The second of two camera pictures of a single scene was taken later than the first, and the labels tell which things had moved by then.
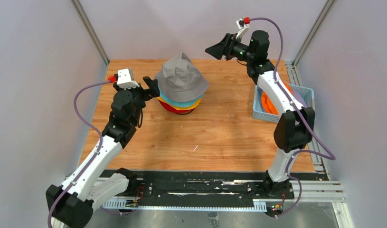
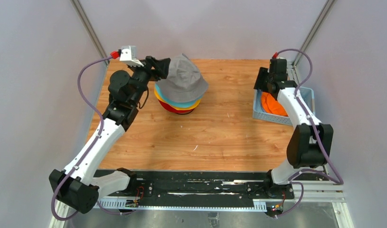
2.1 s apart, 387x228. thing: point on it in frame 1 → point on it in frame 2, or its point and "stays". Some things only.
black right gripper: (224, 48) → (262, 73)
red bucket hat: (170, 108) stays
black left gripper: (152, 91) → (159, 70)
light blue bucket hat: (188, 104) stays
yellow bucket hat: (179, 107) stays
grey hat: (179, 80) stays
